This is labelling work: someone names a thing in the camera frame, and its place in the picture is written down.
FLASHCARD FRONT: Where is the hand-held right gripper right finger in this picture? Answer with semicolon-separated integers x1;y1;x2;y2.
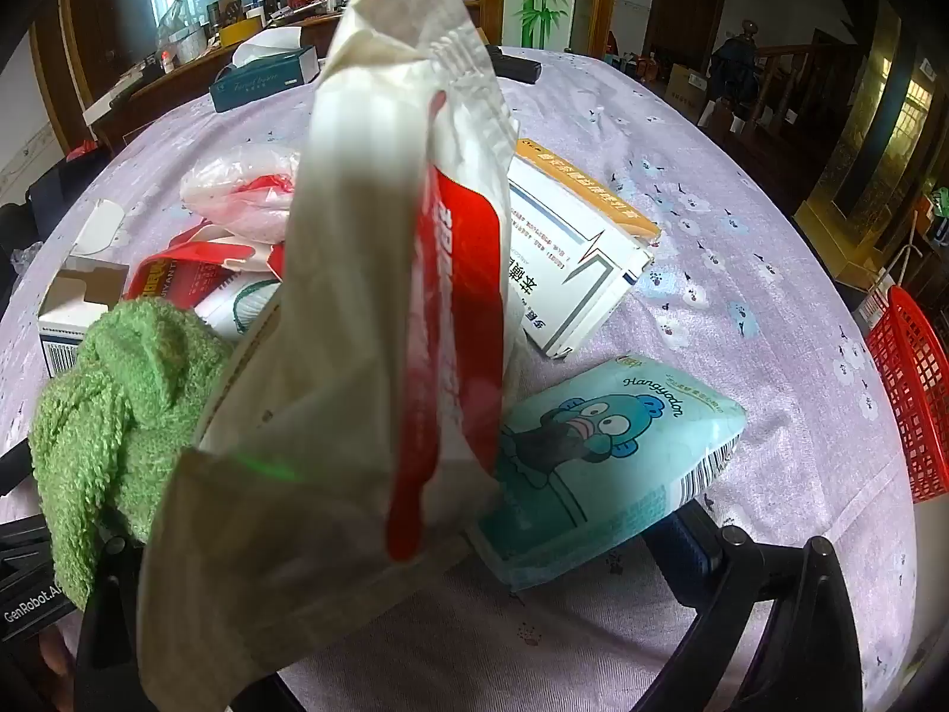
645;508;865;712

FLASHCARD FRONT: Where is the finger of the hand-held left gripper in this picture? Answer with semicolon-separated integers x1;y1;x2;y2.
0;445;38;498

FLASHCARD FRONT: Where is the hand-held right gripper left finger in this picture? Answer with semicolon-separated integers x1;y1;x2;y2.
72;534;149;712

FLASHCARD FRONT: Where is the green towel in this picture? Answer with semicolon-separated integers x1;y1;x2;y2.
30;300;234;609

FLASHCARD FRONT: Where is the teal cartoon tissue pack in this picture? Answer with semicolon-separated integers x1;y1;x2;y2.
467;356;746;590

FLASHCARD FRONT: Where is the red toothpaste box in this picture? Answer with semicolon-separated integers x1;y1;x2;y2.
122;226;286;313

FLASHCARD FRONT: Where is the red plastic basket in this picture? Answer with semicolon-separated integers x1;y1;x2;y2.
864;285;949;503

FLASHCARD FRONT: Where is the white medicine box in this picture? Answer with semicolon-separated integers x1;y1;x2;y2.
504;159;654;361

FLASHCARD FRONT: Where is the lilac red plastic wrapper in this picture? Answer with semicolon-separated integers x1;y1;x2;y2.
180;144;301;242

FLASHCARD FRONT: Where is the orange carton box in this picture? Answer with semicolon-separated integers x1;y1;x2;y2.
514;139;663;242

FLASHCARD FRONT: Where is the white and red plastic bag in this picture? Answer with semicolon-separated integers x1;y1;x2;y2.
137;0;516;712

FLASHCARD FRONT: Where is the person's left hand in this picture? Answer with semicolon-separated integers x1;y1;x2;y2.
33;627;79;712

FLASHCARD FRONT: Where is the small white open box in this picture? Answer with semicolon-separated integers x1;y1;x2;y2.
37;200;130;379

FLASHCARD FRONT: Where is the black chair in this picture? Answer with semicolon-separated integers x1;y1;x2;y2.
0;163;97;298

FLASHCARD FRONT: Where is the purple floral tablecloth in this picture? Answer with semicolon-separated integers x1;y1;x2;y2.
0;44;928;712

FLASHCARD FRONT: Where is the wooden glass partition cabinet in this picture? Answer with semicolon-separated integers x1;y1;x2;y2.
30;0;483;157

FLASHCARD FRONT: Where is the golden pillar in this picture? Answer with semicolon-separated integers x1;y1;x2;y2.
804;0;949;290

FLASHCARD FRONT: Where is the wooden staircase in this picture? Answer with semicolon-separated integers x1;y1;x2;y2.
734;30;868;194

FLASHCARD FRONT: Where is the cardboard box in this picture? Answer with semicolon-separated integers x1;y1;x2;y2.
663;63;713;109

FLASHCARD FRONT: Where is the green tissue box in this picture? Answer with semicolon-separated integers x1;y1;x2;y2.
209;26;321;114

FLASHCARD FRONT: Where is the dark hanging jacket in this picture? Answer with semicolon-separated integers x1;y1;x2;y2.
708;22;765;105

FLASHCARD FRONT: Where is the translucent plastic bag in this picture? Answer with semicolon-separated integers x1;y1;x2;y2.
155;0;205;42

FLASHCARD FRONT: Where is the black flat object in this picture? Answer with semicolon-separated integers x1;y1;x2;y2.
485;44;542;84

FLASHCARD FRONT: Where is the dark wooden door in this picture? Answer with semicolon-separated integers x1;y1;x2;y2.
645;0;731;61

